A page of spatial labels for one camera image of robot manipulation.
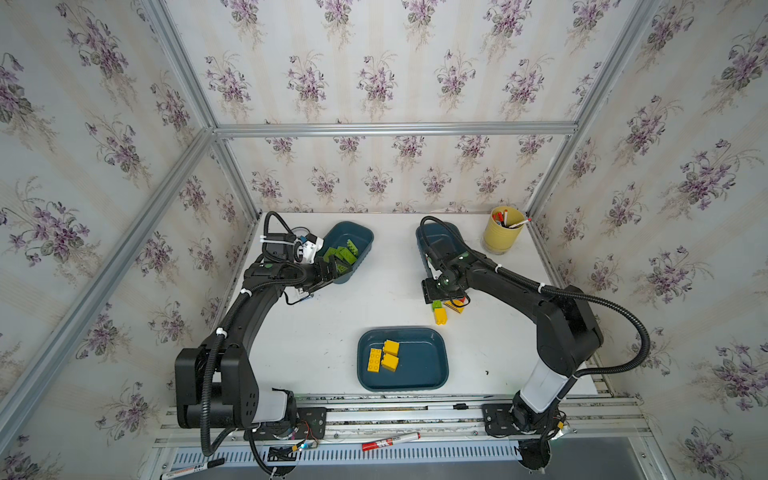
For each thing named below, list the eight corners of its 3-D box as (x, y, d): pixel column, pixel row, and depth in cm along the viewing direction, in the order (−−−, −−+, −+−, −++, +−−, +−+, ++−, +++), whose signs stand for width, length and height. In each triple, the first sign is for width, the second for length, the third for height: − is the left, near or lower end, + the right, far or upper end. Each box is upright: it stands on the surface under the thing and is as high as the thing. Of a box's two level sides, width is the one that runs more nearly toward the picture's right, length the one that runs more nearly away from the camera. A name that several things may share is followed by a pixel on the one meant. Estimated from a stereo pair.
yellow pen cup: (486, 254, 108) (496, 231, 98) (478, 228, 116) (487, 205, 106) (517, 254, 108) (530, 232, 98) (508, 228, 116) (519, 205, 106)
